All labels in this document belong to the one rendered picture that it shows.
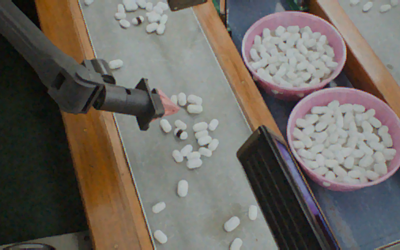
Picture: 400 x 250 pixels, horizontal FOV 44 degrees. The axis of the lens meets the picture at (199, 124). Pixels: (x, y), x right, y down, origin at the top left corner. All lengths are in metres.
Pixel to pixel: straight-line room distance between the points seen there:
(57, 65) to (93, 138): 0.27
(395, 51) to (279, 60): 0.31
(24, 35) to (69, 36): 0.38
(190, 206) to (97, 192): 0.20
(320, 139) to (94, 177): 0.53
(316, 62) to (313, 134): 0.22
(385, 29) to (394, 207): 0.50
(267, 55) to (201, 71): 0.18
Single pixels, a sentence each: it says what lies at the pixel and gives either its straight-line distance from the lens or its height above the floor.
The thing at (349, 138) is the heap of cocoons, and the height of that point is 0.74.
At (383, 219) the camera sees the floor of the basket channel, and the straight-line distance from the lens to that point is 1.22.
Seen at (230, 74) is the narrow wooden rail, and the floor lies 0.76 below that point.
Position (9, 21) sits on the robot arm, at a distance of 1.08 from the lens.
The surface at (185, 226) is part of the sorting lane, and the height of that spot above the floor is 0.74.
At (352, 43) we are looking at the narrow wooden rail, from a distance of 1.37.
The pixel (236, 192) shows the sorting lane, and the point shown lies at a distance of 1.12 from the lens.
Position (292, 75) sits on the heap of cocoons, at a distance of 1.30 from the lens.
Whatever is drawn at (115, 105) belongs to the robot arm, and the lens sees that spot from 1.02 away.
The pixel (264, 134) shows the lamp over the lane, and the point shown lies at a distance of 0.75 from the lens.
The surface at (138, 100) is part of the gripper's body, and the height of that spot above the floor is 0.92.
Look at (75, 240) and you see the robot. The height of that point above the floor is 0.47.
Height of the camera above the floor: 1.75
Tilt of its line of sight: 56 degrees down
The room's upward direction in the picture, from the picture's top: 4 degrees counter-clockwise
